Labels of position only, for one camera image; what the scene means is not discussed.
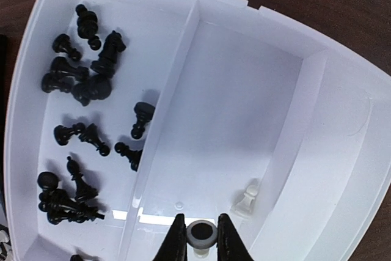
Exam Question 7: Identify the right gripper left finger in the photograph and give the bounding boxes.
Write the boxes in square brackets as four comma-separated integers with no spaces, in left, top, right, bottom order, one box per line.
[153,213,187,261]

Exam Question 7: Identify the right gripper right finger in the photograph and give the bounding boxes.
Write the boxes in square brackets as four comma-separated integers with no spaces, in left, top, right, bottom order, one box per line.
[217,213,253,261]

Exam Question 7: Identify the black white chessboard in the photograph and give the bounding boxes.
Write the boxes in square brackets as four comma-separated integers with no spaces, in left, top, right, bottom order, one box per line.
[1,34,9,242]

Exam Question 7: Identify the black chess piece lone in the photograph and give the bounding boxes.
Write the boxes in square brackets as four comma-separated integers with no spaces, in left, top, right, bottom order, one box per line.
[70,254,92,261]

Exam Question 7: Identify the black chess pieces lower cluster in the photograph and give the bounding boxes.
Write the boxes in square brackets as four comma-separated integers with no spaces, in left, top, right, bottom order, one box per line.
[37,156,105,225]

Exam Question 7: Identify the black chess pieces cluster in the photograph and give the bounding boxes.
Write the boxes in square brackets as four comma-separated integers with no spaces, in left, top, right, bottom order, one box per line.
[37,156,105,225]
[41,4,155,172]

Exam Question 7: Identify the black chess pieces upper cluster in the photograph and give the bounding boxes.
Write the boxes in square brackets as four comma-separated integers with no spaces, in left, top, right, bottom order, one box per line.
[41,4,155,172]

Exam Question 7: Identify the white pawn in tray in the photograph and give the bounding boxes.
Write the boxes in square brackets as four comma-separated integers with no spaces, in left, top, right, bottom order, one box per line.
[231,178,260,218]

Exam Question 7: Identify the white plastic tray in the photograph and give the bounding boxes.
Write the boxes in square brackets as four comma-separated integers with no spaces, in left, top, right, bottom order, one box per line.
[4,0,390,260]

